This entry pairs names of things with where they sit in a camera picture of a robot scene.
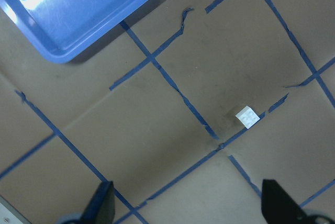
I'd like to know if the brown paper table cover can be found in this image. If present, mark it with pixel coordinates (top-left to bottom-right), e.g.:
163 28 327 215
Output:
1 0 334 223

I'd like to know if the white block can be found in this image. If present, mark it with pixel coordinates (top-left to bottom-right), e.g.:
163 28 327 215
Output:
235 106 260 129

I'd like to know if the blue plastic tray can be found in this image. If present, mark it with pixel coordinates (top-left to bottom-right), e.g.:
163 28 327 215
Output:
1 0 149 63

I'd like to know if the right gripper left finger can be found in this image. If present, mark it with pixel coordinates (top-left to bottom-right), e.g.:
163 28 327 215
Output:
79 181 115 223

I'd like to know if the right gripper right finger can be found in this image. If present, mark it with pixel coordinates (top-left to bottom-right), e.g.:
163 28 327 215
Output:
261 179 318 224

